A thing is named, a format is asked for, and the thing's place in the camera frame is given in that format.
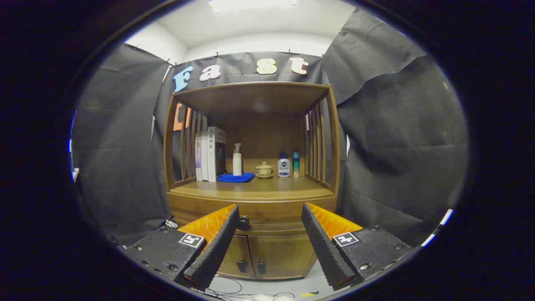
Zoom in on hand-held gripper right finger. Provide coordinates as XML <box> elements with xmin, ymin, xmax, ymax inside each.
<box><xmin>301</xmin><ymin>202</ymin><xmax>412</xmax><ymax>291</ymax></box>

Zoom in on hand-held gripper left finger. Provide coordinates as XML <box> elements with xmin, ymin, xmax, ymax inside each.
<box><xmin>121</xmin><ymin>204</ymin><xmax>241</xmax><ymax>292</ymax></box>

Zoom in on wooden drawer with black knob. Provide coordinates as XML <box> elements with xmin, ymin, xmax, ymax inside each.
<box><xmin>167</xmin><ymin>192</ymin><xmax>338</xmax><ymax>235</ymax></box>

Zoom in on narrow wooden cabinet door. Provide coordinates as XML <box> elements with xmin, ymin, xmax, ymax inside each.
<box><xmin>217</xmin><ymin>235</ymin><xmax>256</xmax><ymax>279</ymax></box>

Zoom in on wide wooden cabinet door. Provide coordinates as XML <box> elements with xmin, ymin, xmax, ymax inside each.
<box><xmin>247</xmin><ymin>234</ymin><xmax>318</xmax><ymax>280</ymax></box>

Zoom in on wooden countertop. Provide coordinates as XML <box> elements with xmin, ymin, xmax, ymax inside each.
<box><xmin>169</xmin><ymin>175</ymin><xmax>335</xmax><ymax>202</ymax></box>

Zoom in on wooden cabinet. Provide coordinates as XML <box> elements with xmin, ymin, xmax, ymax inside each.
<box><xmin>163</xmin><ymin>82</ymin><xmax>341</xmax><ymax>280</ymax></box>

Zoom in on blue folded cloth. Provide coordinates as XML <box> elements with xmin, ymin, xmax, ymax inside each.
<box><xmin>217</xmin><ymin>172</ymin><xmax>255</xmax><ymax>183</ymax></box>

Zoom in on white pump bottle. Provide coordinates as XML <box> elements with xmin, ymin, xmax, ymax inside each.
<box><xmin>232</xmin><ymin>143</ymin><xmax>243</xmax><ymax>176</ymax></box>

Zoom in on thin white book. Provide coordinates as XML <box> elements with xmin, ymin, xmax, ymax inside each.
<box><xmin>201</xmin><ymin>131</ymin><xmax>209</xmax><ymax>181</ymax></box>

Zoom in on beige lidded teacup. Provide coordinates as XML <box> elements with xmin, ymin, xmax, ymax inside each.
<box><xmin>255</xmin><ymin>162</ymin><xmax>274</xmax><ymax>179</ymax></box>

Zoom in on thin purple book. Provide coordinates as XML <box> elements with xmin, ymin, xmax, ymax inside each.
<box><xmin>195</xmin><ymin>133</ymin><xmax>203</xmax><ymax>181</ymax></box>

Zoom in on thick grey white book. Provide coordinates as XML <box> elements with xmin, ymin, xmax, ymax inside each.
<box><xmin>207</xmin><ymin>126</ymin><xmax>227</xmax><ymax>182</ymax></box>

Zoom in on black floor cables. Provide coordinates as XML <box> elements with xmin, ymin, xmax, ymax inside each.
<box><xmin>188</xmin><ymin>276</ymin><xmax>295</xmax><ymax>301</ymax></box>

